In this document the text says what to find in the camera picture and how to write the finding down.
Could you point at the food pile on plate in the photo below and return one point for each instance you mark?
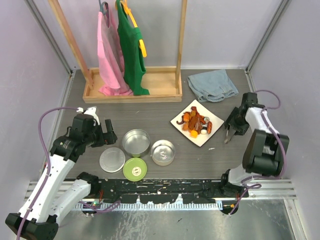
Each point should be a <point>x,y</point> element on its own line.
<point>196,124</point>

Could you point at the green round lid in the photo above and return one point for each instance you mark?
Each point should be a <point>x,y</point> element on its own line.
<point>135,169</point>

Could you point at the white cable duct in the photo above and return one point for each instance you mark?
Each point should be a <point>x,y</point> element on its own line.
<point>175,206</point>

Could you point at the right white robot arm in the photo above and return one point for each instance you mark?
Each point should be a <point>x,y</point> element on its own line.
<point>265,155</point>

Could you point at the white square plate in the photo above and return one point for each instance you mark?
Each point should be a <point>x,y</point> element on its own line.
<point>201,139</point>

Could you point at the folded blue towel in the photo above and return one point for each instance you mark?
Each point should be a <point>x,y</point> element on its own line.
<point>212,86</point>

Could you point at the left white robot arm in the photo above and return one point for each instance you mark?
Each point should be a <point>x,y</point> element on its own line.
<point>40,216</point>

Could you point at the small steel bowl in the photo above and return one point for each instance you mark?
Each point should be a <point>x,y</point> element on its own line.
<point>163,152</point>

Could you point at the grey clothes hanger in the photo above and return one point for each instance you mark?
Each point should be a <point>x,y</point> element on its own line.
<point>104,9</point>

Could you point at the yellow clothes hanger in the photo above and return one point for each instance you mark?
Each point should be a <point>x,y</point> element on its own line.
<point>127,20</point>

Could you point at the wooden clothes rack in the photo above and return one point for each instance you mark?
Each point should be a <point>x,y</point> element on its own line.
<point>163,82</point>

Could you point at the large round steel tin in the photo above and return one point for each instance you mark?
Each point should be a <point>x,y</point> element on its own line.
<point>136,143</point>

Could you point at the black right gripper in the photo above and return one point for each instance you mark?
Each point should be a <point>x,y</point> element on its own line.
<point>241,130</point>

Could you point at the round steel lid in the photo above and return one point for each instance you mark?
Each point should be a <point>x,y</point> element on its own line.
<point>112,160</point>

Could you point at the green shirt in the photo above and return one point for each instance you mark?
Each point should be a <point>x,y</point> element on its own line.
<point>134,67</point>

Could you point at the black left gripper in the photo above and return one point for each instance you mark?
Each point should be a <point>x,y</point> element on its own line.
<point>107,138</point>

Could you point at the pink shirt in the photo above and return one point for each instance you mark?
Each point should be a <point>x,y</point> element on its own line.
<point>110,58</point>

